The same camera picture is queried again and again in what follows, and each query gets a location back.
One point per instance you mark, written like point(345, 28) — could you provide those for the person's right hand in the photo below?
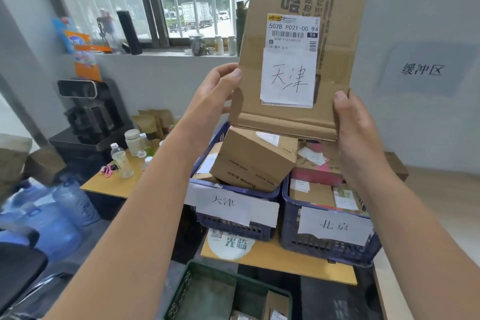
point(358, 143)

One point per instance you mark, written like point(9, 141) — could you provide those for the person's left hand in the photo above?
point(212, 93)

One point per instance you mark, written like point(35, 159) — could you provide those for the person's right thumb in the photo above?
point(345, 109)

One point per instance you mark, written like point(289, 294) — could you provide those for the person's left thumb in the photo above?
point(227, 79)

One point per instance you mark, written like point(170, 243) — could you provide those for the cardboard box with labels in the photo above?
point(292, 68)

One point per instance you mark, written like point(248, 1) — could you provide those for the person's left forearm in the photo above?
point(150, 211)

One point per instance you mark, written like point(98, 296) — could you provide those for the person's right forearm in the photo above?
point(412, 241)

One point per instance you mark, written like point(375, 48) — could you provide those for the small white bottle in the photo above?
point(219, 45)
point(232, 46)

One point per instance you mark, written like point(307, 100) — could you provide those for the glass jar with lid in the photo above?
point(197, 45)

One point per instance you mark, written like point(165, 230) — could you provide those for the brown parcel with crumpled label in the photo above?
point(318, 156)

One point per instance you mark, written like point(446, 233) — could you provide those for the tall green bottle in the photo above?
point(241, 27)

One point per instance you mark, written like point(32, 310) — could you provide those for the white car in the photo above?
point(223, 15)

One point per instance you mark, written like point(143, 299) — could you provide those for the white truck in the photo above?
point(197, 15)

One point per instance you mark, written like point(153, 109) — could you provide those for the pink parcel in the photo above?
point(315, 176)

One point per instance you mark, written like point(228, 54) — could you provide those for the brown cardboard parcel box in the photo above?
point(251, 160)

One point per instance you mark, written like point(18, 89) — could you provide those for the flat brown parcel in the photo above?
point(205, 164)

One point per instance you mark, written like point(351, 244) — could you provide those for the brown kraft paper bags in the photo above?
point(150, 123)

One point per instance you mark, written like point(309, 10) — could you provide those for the taped parcel with white label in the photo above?
point(348, 199)

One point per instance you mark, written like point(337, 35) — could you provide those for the brown parcel with white label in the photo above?
point(313, 194)

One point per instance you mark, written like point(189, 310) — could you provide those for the small clear bottle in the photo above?
point(145, 143)

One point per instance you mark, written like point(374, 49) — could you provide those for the black cylinder flask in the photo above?
point(129, 33)

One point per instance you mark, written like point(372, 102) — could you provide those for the white plastic jar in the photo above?
point(132, 142)

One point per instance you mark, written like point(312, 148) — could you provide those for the small white-capped bottle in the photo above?
point(148, 162)

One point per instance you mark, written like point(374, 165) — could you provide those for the white handwritten paper sign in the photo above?
point(232, 205)
point(333, 225)

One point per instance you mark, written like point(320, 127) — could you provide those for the dark spray bottle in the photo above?
point(107, 29)

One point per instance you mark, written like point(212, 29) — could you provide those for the clear plastic bottle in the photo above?
point(122, 161)

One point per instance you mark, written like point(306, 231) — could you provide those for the blue plastic basket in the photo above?
point(292, 233)
point(240, 226)

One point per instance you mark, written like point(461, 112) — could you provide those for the black machine with silver top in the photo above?
point(93, 109)

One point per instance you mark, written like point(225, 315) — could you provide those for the orange and blue packet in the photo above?
point(84, 53)

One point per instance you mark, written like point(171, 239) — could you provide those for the pink clips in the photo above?
point(108, 170)

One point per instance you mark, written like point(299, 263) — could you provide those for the small yellow wooden table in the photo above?
point(112, 184)

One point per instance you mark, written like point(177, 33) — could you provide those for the black cabinet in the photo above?
point(78, 154)

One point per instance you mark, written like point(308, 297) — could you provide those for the white round printed disc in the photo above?
point(228, 246)

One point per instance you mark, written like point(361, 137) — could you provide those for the blue water jug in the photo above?
point(75, 203)
point(45, 229)

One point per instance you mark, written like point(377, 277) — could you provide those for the cardboard parcel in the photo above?
point(276, 306)
point(242, 316)

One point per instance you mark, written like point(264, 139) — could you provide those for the green plastic basket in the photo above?
point(210, 293)

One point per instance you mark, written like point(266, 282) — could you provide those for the large cardboard box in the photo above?
point(13, 160)

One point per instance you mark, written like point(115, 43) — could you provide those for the black chair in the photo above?
point(18, 267)

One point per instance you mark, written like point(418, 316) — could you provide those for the white paper wall sign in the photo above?
point(422, 68)

